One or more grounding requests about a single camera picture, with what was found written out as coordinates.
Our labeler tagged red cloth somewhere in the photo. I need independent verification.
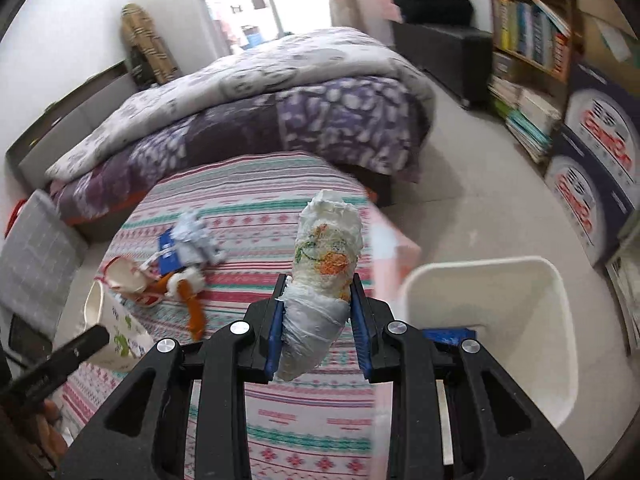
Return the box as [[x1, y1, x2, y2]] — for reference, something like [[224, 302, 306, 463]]
[[5, 199, 27, 239]]

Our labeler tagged blue white cardboard box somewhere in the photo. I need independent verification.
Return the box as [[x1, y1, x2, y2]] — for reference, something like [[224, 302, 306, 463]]
[[542, 125, 637, 267], [562, 62, 640, 187]]

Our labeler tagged brown plaid coat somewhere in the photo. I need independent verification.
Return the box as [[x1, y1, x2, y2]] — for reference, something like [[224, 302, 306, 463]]
[[120, 4, 182, 89]]

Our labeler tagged orange and white toy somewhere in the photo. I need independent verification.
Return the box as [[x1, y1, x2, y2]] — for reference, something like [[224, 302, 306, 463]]
[[150, 266, 207, 341]]

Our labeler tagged person's left hand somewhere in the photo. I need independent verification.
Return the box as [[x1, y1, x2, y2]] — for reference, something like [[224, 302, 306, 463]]
[[41, 400, 69, 461]]

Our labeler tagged stack of books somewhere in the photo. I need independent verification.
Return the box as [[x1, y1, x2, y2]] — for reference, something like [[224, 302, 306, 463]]
[[487, 74, 564, 164]]

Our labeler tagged striped tablecloth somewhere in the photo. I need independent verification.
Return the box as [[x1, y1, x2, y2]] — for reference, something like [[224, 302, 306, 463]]
[[50, 152, 401, 480]]

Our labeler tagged blue bucket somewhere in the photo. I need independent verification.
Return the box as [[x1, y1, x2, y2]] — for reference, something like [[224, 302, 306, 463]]
[[240, 25, 267, 52]]

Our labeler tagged grey padded headboard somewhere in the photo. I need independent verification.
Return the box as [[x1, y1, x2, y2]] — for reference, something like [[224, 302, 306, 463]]
[[5, 57, 132, 187]]

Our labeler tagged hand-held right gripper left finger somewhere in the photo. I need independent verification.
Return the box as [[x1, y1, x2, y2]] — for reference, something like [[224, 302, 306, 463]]
[[52, 274, 291, 480]]

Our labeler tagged white diaper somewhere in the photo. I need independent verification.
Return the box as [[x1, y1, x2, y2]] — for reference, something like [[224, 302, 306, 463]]
[[274, 189, 362, 382]]

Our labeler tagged wooden bookshelf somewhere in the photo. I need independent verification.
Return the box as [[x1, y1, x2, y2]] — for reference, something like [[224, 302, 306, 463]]
[[484, 0, 587, 111]]

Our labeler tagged grey checked cushion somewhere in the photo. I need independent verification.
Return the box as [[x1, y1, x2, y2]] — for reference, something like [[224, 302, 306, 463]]
[[0, 190, 89, 341]]

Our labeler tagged purple patterned blanket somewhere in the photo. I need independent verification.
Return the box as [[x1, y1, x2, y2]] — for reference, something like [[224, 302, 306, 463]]
[[50, 76, 432, 227]]

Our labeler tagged grey white printed duvet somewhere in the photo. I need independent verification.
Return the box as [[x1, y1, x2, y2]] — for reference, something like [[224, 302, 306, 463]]
[[45, 27, 438, 181]]

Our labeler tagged brown cardboard box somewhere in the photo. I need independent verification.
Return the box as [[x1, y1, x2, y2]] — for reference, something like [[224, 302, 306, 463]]
[[574, 0, 640, 82]]

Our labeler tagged black storage bench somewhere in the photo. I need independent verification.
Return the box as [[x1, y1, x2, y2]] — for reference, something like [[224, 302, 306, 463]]
[[391, 20, 494, 109]]

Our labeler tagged white paper bag green print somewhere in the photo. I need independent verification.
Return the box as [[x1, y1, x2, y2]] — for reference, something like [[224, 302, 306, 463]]
[[82, 280, 156, 373]]

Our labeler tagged crushed red white paper cup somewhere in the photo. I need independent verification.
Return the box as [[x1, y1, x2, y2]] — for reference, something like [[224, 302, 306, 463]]
[[99, 256, 166, 307]]

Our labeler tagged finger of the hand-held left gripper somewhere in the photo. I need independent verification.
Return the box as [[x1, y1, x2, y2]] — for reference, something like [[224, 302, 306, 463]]
[[0, 325, 111, 413]]

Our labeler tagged blue packet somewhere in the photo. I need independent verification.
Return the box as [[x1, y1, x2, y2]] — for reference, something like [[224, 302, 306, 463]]
[[422, 327, 477, 348]]

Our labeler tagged white plastic bin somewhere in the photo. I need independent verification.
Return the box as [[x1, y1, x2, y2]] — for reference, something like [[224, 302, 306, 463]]
[[397, 256, 578, 431]]

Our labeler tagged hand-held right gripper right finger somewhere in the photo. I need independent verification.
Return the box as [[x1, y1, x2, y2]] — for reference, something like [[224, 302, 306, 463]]
[[350, 274, 586, 480]]

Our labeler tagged blue card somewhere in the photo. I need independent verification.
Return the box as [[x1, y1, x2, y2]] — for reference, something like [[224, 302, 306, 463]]
[[156, 229, 182, 275]]

